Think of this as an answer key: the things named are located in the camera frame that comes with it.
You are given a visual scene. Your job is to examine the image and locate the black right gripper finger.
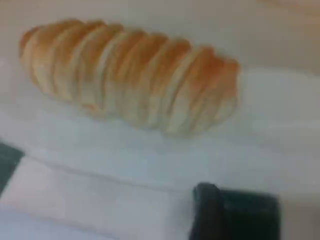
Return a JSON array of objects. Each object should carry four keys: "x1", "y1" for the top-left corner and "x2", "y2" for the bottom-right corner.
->
[{"x1": 188, "y1": 182, "x2": 224, "y2": 240}]

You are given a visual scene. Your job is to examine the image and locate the white canvas bag green handles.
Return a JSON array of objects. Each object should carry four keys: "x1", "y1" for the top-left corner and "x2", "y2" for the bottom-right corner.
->
[{"x1": 0, "y1": 0, "x2": 320, "y2": 240}]

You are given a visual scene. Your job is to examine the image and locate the long striped orange bread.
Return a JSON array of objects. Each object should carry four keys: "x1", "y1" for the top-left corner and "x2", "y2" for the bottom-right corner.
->
[{"x1": 18, "y1": 17, "x2": 242, "y2": 138}]

